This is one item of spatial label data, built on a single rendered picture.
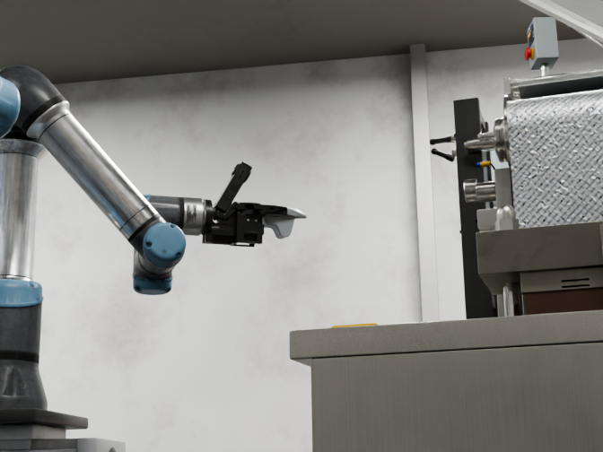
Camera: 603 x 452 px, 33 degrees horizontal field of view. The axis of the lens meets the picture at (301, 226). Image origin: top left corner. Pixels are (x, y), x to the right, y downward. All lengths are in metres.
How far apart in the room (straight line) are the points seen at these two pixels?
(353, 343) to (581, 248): 0.33
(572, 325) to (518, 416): 0.13
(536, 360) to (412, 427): 0.18
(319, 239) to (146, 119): 1.23
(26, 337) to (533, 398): 0.85
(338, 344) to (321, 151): 4.19
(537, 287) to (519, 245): 0.06
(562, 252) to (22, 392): 0.88
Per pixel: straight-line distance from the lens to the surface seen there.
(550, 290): 1.41
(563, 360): 1.32
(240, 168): 2.03
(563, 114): 1.67
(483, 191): 1.73
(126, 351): 5.54
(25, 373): 1.74
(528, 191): 1.64
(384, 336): 1.36
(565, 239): 1.41
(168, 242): 1.80
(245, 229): 2.00
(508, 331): 1.33
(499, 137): 1.70
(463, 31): 5.48
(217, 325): 5.41
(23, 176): 1.97
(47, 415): 1.68
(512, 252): 1.41
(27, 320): 1.76
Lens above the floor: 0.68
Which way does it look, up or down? 15 degrees up
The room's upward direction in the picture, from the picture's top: 1 degrees counter-clockwise
